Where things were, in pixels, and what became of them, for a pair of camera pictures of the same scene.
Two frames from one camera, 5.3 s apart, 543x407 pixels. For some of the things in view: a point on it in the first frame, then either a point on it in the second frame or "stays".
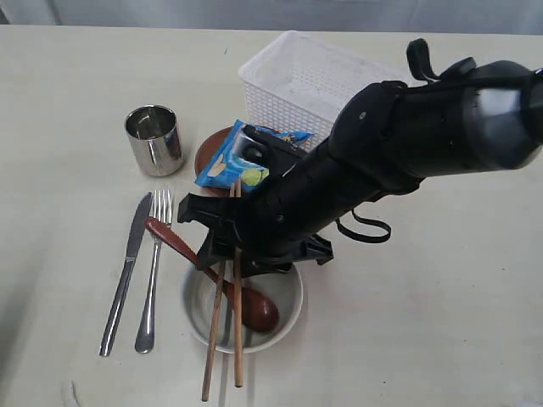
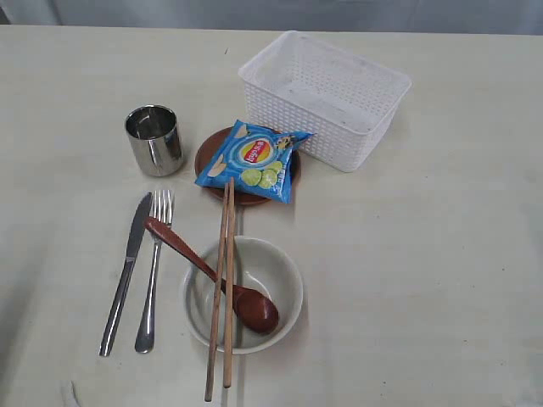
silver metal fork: [145, 337] stays
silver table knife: [133, 248] stays
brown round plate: [207, 153] stays
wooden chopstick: [238, 309] -> [229, 287]
